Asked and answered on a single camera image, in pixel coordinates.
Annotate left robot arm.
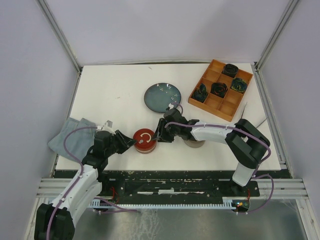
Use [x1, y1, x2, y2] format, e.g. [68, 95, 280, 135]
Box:
[34, 130, 137, 240]

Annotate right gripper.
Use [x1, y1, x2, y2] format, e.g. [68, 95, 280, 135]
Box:
[151, 118, 179, 144]

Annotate purple cable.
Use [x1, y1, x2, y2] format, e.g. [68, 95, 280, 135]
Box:
[46, 126, 100, 240]
[164, 101, 274, 215]

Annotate green rolled napkin right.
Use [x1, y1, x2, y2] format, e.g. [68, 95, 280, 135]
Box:
[230, 77, 248, 94]

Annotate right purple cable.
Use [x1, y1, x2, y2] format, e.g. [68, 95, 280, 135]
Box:
[164, 101, 274, 215]

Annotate metal tongs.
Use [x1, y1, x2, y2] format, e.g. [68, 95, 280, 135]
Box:
[240, 102, 268, 129]

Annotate wooden compartment tray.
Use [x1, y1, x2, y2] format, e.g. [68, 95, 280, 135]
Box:
[188, 59, 253, 122]

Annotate left aluminium frame post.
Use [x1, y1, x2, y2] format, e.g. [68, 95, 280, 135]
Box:
[36, 0, 82, 73]

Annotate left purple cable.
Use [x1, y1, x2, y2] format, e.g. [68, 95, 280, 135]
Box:
[46, 126, 100, 240]

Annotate blue rolled napkin left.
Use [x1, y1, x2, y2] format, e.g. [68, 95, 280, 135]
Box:
[191, 83, 208, 103]

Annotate beige lunch box bowl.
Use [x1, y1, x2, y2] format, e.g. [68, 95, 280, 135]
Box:
[184, 140, 206, 148]

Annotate red lunch box lid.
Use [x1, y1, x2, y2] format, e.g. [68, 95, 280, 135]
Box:
[133, 128, 156, 147]

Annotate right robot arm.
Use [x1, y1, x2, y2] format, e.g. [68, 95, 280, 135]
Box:
[151, 118, 271, 196]

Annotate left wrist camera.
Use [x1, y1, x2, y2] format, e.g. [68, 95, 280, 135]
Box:
[96, 120, 114, 133]

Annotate white cable duct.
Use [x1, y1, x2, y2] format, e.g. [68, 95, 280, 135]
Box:
[47, 196, 241, 209]

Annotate blue ceramic food plate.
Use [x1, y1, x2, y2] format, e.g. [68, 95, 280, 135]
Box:
[143, 82, 182, 113]

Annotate light blue cloth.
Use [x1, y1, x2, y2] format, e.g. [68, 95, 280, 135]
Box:
[47, 117, 97, 161]

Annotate red steel lunch bowl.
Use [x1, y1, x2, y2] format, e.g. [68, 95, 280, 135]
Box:
[134, 144, 157, 154]

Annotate orange black rolled napkin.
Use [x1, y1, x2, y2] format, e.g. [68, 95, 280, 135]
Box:
[210, 82, 228, 98]

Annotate dark rolled napkin top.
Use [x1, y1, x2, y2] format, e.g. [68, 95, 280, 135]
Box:
[222, 63, 239, 78]

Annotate aluminium frame post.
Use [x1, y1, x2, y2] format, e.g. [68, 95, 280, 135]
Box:
[36, 0, 82, 73]
[254, 0, 300, 72]

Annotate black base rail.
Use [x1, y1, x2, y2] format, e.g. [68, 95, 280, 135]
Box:
[53, 169, 261, 201]

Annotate right aluminium frame post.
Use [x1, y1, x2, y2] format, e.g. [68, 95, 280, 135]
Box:
[254, 0, 300, 72]

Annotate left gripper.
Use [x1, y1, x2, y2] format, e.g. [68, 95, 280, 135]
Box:
[105, 129, 137, 157]

